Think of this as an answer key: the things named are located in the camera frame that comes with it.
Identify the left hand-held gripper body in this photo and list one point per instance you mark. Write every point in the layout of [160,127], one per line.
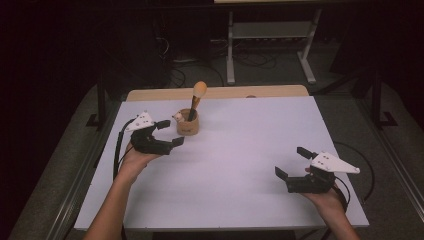
[141,122]

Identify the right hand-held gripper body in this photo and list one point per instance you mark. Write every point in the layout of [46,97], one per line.
[330,164]

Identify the brown cup with animal figure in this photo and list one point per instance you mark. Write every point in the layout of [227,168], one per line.
[187,128]

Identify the person's left hand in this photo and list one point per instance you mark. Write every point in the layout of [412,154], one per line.
[135,161]

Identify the person's right hand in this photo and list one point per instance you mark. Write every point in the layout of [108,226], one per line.
[330,204]

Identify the black metal stand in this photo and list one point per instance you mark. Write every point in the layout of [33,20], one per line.
[101,106]
[377,106]

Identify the white board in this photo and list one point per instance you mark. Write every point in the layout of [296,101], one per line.
[233,150]

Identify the wooden table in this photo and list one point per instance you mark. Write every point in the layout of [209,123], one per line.
[233,91]

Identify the white metal stand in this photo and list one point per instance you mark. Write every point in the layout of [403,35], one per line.
[270,30]

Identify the metal floor rail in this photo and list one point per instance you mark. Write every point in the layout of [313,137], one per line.
[396,163]
[78,186]

